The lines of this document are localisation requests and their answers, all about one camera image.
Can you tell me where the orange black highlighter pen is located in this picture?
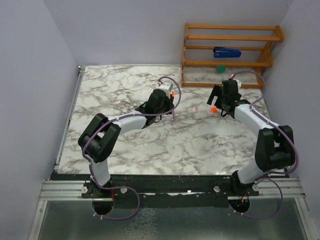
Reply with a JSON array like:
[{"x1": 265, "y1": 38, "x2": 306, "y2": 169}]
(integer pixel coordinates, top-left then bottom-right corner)
[{"x1": 170, "y1": 91, "x2": 175, "y2": 104}]

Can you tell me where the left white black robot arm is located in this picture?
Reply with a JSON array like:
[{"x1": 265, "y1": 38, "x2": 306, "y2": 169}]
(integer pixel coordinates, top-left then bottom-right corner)
[{"x1": 78, "y1": 89, "x2": 175, "y2": 198}]

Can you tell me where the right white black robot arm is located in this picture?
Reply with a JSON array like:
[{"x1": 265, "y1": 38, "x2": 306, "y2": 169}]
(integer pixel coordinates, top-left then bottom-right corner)
[{"x1": 207, "y1": 79, "x2": 296, "y2": 196}]

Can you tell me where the pink pen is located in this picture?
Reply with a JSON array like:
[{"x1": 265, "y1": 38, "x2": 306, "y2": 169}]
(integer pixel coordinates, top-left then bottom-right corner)
[{"x1": 172, "y1": 111, "x2": 177, "y2": 122}]

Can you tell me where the orange pen cap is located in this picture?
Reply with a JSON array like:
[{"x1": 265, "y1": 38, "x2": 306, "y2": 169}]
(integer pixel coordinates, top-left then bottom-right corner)
[{"x1": 211, "y1": 106, "x2": 218, "y2": 113}]

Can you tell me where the green small object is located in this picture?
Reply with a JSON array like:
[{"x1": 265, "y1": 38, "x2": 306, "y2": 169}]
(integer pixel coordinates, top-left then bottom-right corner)
[{"x1": 216, "y1": 65, "x2": 226, "y2": 74}]

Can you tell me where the blue stapler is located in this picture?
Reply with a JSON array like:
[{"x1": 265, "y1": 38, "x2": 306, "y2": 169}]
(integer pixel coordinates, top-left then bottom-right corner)
[{"x1": 213, "y1": 46, "x2": 242, "y2": 58}]

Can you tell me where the wooden shelf rack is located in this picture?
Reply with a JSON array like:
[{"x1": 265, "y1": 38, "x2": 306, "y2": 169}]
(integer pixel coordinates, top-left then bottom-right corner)
[{"x1": 180, "y1": 23, "x2": 285, "y2": 88}]

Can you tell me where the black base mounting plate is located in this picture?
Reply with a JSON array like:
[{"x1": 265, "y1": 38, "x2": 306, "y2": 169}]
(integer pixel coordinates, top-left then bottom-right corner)
[{"x1": 50, "y1": 172, "x2": 259, "y2": 209}]

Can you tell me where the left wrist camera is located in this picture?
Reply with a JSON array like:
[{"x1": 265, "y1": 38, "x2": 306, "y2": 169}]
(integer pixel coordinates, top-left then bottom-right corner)
[{"x1": 158, "y1": 81, "x2": 173, "y2": 93}]

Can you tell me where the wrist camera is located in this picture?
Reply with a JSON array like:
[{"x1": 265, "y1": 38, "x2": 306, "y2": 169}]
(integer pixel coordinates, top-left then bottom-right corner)
[
  {"x1": 158, "y1": 81, "x2": 173, "y2": 93},
  {"x1": 229, "y1": 75, "x2": 242, "y2": 89}
]

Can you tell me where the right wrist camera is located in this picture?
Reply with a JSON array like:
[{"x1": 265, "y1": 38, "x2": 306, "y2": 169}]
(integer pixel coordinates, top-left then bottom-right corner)
[{"x1": 229, "y1": 75, "x2": 242, "y2": 89}]

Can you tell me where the aluminium rail frame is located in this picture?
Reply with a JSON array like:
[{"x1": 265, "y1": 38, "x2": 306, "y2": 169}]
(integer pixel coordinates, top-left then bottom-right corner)
[{"x1": 29, "y1": 65, "x2": 317, "y2": 240}]

